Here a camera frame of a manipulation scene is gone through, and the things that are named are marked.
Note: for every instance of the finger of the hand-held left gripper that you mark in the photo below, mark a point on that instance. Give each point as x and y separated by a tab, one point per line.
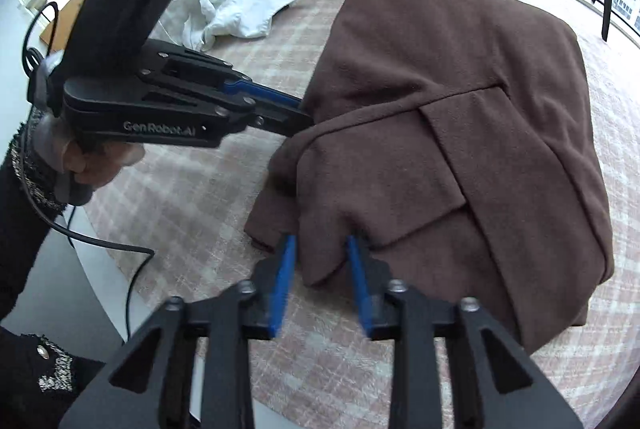
280	121
260	92

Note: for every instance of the plaid bed sheet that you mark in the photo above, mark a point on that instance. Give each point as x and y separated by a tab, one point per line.
200	209

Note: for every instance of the pine wood slatted panel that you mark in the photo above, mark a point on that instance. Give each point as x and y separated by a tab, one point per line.
50	36

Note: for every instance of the person's black tweed jacket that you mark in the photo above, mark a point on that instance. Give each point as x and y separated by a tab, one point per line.
30	384

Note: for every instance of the person's left hand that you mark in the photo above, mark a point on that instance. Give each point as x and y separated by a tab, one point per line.
95	164

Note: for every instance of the brown fleece garment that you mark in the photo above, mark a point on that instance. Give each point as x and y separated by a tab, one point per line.
450	84

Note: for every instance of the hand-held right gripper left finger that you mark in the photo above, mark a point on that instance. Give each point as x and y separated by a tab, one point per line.
282	279

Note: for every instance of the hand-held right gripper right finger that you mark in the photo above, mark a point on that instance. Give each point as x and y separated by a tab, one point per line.
360	284

